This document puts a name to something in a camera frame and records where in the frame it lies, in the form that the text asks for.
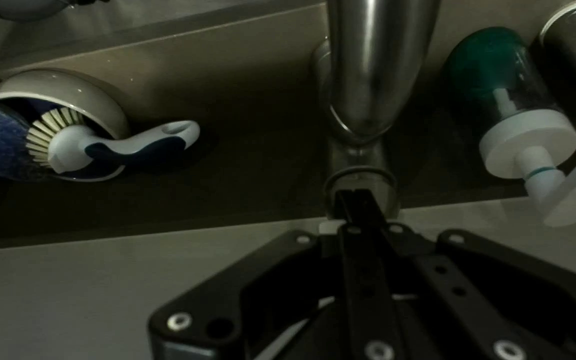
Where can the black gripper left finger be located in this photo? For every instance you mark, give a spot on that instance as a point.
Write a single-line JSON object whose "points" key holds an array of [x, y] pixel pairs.
{"points": [[268, 301]]}

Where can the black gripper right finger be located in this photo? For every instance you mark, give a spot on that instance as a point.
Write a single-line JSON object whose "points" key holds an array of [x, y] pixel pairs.
{"points": [[489, 301]]}

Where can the steel kitchen faucet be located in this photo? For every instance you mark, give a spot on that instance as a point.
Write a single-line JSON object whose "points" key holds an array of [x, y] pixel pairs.
{"points": [[374, 67]]}

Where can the white blue dish brush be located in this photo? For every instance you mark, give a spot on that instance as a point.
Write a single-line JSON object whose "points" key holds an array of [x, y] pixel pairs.
{"points": [[140, 141]]}

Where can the green soap dispenser white pump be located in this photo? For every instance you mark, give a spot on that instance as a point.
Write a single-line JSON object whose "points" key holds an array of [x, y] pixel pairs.
{"points": [[494, 67]]}

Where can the grey brush holder bowl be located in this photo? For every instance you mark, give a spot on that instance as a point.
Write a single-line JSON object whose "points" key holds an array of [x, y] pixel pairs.
{"points": [[69, 86]]}

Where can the stainless steel sink basin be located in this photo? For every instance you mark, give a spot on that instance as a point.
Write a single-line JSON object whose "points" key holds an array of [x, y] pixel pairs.
{"points": [[169, 20]]}

